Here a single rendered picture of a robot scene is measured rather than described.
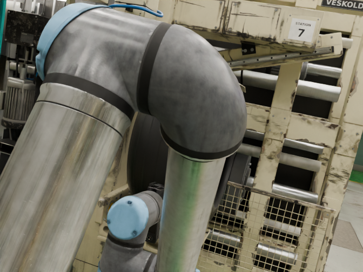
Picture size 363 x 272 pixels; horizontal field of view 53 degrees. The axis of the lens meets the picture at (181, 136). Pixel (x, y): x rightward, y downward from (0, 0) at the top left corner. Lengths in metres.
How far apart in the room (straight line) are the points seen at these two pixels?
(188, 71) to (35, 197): 0.21
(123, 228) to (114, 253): 0.07
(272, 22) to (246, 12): 0.11
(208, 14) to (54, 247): 1.32
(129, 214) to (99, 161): 0.43
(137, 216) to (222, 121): 0.45
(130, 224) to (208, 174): 0.36
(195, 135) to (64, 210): 0.17
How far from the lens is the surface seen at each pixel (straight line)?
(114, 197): 1.43
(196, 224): 0.62
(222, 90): 0.43
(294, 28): 1.55
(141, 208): 0.84
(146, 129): 1.15
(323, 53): 1.67
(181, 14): 1.63
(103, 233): 1.41
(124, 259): 0.88
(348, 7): 1.90
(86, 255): 1.61
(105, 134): 0.42
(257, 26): 1.56
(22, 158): 0.42
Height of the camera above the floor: 1.42
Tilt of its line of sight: 9 degrees down
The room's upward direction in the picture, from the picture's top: 11 degrees clockwise
